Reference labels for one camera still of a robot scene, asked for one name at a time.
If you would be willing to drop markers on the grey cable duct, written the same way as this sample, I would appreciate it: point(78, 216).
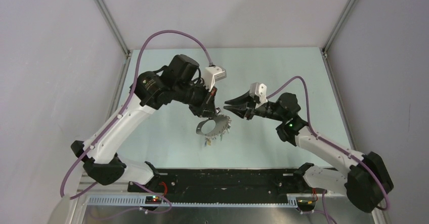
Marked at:
point(144, 201)

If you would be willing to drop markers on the large metal keyring plate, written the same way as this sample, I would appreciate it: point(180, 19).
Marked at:
point(222, 125)

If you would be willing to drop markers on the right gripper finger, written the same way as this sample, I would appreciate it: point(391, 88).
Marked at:
point(244, 99)
point(239, 110)

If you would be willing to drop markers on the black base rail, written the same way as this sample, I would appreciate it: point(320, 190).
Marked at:
point(229, 185)

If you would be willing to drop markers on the right aluminium frame post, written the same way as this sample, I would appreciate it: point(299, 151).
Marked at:
point(344, 15)

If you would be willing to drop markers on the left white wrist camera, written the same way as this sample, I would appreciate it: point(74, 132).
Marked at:
point(211, 75)

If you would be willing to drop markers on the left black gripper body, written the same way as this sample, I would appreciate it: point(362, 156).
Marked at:
point(199, 104)

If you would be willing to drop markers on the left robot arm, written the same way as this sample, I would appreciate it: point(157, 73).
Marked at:
point(182, 81)

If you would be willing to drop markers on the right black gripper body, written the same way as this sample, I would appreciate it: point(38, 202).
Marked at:
point(261, 110)

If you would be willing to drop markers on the right electronics board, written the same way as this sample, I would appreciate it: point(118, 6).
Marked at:
point(306, 206)

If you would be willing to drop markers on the left electronics board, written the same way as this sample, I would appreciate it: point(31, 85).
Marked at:
point(153, 199)

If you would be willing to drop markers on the electronics board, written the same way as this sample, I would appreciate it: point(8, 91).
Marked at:
point(306, 206)
point(153, 199)

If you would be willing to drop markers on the left aluminium frame post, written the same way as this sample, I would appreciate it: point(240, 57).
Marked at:
point(114, 29)

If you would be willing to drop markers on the aluminium frame post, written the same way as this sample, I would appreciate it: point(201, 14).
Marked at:
point(114, 29)
point(344, 15)

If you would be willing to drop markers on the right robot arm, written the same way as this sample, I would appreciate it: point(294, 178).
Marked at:
point(363, 178)

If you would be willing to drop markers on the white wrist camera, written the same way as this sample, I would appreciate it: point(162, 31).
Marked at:
point(211, 75)
point(259, 93)

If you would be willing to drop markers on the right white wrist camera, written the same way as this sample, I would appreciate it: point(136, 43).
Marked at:
point(259, 93)

